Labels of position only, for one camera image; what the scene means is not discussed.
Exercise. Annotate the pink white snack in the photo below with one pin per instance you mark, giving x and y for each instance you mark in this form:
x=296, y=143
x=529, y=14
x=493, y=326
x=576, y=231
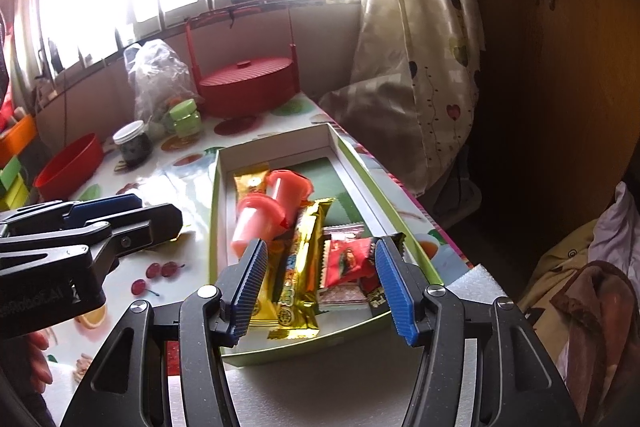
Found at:
x=335, y=234

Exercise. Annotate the clear plastic bag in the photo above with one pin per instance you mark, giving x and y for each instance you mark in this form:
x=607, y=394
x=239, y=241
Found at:
x=159, y=78

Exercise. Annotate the black triangular snack packet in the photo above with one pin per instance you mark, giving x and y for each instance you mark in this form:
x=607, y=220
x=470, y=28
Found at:
x=369, y=283

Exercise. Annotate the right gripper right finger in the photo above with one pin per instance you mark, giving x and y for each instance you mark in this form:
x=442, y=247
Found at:
x=480, y=358

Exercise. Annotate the floral beige curtain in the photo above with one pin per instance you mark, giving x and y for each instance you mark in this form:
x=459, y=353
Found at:
x=411, y=98

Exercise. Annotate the red black snack packet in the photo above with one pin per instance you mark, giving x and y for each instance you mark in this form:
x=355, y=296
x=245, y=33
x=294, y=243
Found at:
x=346, y=261

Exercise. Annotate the green lidded jar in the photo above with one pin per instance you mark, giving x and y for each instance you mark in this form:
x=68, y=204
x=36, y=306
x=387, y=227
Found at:
x=186, y=118

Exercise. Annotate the green yellow stacked boxes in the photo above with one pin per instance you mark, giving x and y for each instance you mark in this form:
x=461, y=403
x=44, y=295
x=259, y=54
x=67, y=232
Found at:
x=13, y=190

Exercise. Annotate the green and white cardboard box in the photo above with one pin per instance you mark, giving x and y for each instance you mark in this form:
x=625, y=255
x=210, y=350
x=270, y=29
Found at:
x=360, y=191

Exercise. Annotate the pile of clothes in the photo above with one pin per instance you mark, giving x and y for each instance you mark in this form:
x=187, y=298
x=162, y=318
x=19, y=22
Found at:
x=583, y=299

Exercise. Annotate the orange storage box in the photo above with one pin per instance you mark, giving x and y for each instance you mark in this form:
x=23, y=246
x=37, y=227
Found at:
x=14, y=140

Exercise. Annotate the dark jar with clear lid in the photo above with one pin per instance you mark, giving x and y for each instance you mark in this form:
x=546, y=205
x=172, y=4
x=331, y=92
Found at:
x=133, y=143

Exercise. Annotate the red-lidded pink jelly cup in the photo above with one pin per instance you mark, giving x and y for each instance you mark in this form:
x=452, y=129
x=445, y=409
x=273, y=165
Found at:
x=259, y=217

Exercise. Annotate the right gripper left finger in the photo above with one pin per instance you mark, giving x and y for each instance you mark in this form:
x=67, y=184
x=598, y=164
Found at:
x=126, y=383

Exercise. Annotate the person's left hand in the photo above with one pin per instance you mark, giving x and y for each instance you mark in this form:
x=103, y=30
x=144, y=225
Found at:
x=37, y=345

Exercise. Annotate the yellow chip bag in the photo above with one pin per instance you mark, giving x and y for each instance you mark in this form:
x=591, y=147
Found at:
x=249, y=181

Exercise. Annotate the gold foil snack bar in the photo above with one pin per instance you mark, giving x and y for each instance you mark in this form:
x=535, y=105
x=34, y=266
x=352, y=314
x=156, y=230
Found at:
x=297, y=305

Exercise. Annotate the red oval bowl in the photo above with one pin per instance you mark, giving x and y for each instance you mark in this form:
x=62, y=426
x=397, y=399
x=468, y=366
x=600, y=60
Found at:
x=70, y=168

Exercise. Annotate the red basket with handle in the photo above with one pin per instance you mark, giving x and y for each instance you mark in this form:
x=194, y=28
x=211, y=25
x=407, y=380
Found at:
x=248, y=87

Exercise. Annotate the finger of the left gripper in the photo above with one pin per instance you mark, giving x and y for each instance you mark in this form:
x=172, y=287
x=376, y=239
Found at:
x=136, y=230
x=82, y=212

